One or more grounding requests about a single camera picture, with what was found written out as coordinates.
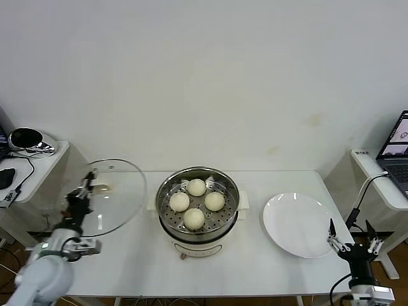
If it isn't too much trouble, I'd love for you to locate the black cable dongle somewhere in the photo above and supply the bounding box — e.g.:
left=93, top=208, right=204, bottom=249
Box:
left=346, top=207, right=360, bottom=228

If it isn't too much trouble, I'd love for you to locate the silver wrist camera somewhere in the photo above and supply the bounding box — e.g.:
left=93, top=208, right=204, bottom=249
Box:
left=71, top=238, right=102, bottom=258
left=366, top=285, right=396, bottom=303

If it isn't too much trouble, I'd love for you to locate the stainless steel steamer basket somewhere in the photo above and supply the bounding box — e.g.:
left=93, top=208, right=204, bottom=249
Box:
left=145, top=165, right=249, bottom=236

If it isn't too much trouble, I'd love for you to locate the white printed usb hub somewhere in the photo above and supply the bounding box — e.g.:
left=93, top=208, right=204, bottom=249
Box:
left=1, top=187, right=22, bottom=208

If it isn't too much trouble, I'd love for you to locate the black computer mouse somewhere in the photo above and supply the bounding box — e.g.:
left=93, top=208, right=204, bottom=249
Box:
left=0, top=168, right=16, bottom=189

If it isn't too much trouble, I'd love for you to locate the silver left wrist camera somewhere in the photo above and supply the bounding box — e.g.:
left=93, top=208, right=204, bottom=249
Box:
left=71, top=238, right=102, bottom=258

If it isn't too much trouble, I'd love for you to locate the white usb cable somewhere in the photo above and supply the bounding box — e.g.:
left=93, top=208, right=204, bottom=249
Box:
left=353, top=171, right=390, bottom=211

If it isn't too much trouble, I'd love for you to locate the glass lid with cream handle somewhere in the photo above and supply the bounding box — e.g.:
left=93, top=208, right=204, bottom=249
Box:
left=68, top=158, right=148, bottom=238

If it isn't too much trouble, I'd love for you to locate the shiny chrome helmet-shaped device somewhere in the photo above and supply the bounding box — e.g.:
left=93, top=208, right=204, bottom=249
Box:
left=8, top=127, right=59, bottom=156

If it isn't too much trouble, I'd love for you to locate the white steamed baozi bun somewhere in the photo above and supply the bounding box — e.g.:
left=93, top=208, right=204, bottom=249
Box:
left=204, top=193, right=226, bottom=212
left=187, top=178, right=207, bottom=197
left=169, top=193, right=191, bottom=213
left=183, top=208, right=205, bottom=232

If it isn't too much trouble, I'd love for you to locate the white round plate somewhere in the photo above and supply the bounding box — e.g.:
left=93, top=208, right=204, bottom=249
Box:
left=263, top=191, right=337, bottom=258

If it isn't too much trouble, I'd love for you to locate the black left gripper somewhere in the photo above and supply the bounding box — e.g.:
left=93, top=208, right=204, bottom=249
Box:
left=62, top=171, right=98, bottom=230

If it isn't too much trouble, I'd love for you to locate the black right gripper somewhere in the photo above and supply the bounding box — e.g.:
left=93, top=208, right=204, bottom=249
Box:
left=327, top=218, right=384, bottom=282

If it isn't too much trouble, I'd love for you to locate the cream electric cooking pot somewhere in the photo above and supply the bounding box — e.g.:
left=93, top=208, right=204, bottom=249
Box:
left=158, top=208, right=246, bottom=261

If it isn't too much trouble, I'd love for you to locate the thin black desk cable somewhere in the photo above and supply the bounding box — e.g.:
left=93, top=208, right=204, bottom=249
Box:
left=0, top=152, right=35, bottom=194

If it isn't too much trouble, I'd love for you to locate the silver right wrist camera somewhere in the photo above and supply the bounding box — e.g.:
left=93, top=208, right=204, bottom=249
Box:
left=366, top=285, right=396, bottom=303

